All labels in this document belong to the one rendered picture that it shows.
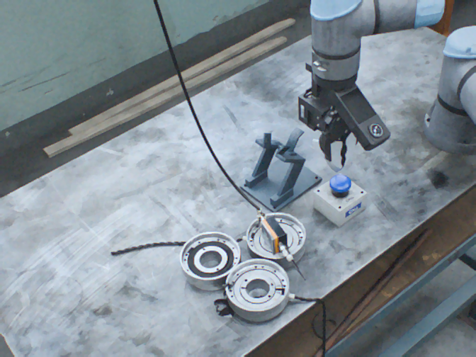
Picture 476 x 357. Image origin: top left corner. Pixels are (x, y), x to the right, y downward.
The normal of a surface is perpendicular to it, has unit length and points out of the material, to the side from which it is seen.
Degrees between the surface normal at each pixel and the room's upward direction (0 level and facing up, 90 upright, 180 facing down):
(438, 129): 73
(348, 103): 30
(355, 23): 79
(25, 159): 0
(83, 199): 0
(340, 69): 90
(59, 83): 90
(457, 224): 0
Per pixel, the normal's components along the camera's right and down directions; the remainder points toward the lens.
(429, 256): -0.07, -0.71
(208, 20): 0.62, 0.52
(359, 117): 0.27, -0.36
